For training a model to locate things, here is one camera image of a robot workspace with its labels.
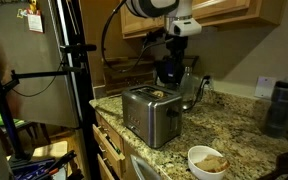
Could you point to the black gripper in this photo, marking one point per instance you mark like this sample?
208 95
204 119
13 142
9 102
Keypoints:
176 45

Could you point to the bread slice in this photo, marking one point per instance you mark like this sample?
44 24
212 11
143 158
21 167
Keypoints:
213 164
158 93

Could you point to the white ceramic bowl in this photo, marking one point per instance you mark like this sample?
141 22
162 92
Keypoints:
197 154

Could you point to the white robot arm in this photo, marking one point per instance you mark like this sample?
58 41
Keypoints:
179 24

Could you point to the stainless steel toaster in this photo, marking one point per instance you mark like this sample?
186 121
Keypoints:
154 120

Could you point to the black coffee maker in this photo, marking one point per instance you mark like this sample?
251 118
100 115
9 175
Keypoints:
192 61

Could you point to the clear glass bottle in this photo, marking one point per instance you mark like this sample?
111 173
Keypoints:
187 85

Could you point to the wooden cutting board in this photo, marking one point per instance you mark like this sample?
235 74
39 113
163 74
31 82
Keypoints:
116 82

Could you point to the upper wooden cabinet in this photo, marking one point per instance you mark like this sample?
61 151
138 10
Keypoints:
224 14

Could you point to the wooden kitchen drawers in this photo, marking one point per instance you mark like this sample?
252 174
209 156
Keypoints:
111 159

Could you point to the dark grey water bottle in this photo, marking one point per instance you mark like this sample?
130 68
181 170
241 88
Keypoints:
276 120

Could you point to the black camera tripod stand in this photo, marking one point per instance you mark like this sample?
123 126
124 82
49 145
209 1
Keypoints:
44 74

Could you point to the white wall outlet plate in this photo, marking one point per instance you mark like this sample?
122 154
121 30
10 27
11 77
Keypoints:
264 87

